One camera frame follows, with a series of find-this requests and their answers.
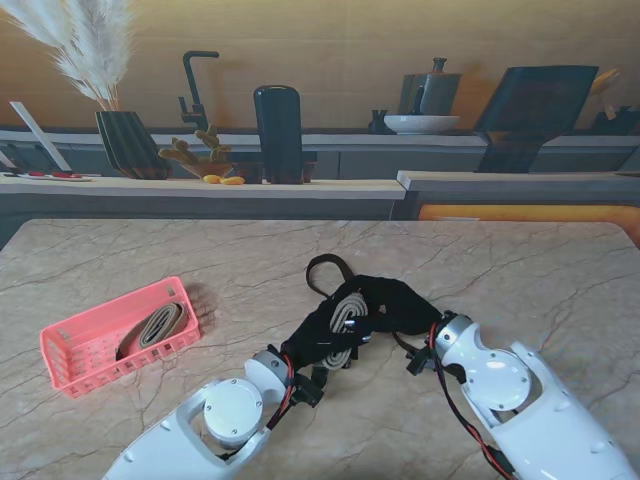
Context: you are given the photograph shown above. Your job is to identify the cactus plant in bowl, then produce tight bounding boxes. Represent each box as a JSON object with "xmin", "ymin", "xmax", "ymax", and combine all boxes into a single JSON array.
[{"xmin": 158, "ymin": 123, "xmax": 234, "ymax": 179}]

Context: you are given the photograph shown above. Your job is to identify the dark box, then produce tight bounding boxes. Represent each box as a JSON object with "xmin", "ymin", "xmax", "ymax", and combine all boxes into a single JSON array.
[{"xmin": 592, "ymin": 105, "xmax": 640, "ymax": 136}]

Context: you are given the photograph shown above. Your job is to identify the left arm red black cables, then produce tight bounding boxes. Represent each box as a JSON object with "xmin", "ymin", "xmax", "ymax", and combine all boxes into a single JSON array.
[{"xmin": 219, "ymin": 352, "xmax": 302, "ymax": 459}]

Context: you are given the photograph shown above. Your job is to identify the yellow wooden utensil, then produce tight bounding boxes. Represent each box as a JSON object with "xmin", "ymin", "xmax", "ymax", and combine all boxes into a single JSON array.
[{"xmin": 589, "ymin": 67, "xmax": 624, "ymax": 121}]

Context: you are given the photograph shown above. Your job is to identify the grey counter with orange light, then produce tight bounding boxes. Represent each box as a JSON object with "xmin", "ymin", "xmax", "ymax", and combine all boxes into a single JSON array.
[{"xmin": 396, "ymin": 169, "xmax": 640, "ymax": 222}]

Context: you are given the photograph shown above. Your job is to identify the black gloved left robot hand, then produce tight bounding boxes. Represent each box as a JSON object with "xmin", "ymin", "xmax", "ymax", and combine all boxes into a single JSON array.
[{"xmin": 280, "ymin": 298, "xmax": 375, "ymax": 371}]

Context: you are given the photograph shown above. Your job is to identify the dark ribbed vase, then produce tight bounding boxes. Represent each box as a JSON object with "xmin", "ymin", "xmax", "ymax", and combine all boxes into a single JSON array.
[{"xmin": 94, "ymin": 110, "xmax": 171, "ymax": 180}]

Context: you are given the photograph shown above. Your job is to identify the long beige woven belt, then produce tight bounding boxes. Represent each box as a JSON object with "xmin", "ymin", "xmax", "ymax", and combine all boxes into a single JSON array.
[{"xmin": 318, "ymin": 293, "xmax": 370, "ymax": 372}]

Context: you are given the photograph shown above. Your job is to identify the grey jug with lid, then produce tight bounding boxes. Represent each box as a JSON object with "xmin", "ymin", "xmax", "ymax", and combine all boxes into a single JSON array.
[{"xmin": 398, "ymin": 57, "xmax": 463, "ymax": 117}]

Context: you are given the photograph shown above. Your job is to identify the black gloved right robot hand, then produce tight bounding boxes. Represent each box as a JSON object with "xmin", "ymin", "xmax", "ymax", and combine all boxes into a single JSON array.
[{"xmin": 335, "ymin": 273, "xmax": 445, "ymax": 337}]

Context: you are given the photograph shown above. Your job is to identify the grey back cabinet counter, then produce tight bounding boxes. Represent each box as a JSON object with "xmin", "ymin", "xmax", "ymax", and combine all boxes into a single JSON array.
[{"xmin": 0, "ymin": 127, "xmax": 640, "ymax": 180}]

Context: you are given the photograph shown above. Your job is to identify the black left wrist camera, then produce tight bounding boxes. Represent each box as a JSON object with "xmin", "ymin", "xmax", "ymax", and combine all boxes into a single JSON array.
[{"xmin": 291, "ymin": 372, "xmax": 327, "ymax": 409}]

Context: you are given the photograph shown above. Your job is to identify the black kitchen faucet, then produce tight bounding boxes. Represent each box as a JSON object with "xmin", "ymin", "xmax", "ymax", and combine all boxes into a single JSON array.
[{"xmin": 178, "ymin": 50, "xmax": 221, "ymax": 132}]

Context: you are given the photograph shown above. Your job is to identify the arm red black cables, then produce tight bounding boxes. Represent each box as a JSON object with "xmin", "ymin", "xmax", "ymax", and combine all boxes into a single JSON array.
[
  {"xmin": 428, "ymin": 324, "xmax": 517, "ymax": 480},
  {"xmin": 219, "ymin": 352, "xmax": 302, "ymax": 459}
]

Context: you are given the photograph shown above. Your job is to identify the right arm red black cables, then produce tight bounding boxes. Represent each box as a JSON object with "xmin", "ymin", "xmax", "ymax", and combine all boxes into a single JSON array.
[{"xmin": 428, "ymin": 324, "xmax": 517, "ymax": 480}]

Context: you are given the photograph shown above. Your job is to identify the pink plastic storage basket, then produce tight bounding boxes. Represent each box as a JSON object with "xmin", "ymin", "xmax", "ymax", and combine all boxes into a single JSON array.
[{"xmin": 38, "ymin": 275, "xmax": 202, "ymax": 400}]

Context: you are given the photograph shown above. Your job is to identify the white leaning slat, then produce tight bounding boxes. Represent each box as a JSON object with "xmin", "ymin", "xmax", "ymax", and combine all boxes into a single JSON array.
[{"xmin": 8, "ymin": 101, "xmax": 74, "ymax": 172}]

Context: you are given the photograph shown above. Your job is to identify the plate with red slices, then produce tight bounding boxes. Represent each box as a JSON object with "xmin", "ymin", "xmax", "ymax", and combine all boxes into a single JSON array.
[{"xmin": 0, "ymin": 170, "xmax": 95, "ymax": 182}]

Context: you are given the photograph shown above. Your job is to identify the black leather belt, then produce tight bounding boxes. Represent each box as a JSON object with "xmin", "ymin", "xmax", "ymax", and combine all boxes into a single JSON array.
[{"xmin": 305, "ymin": 253, "xmax": 427, "ymax": 357}]

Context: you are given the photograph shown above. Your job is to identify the white shallow bowl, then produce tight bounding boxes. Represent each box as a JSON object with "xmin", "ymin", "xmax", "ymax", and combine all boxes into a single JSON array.
[{"xmin": 383, "ymin": 114, "xmax": 462, "ymax": 136}]

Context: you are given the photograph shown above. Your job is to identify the white pampas grass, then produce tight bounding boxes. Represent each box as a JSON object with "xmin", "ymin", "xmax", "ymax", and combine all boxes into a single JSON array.
[{"xmin": 0, "ymin": 0, "xmax": 136, "ymax": 112}]

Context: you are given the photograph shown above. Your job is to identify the dark slanted board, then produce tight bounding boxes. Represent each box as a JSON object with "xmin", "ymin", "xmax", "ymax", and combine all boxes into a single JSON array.
[{"xmin": 472, "ymin": 64, "xmax": 600, "ymax": 175}]

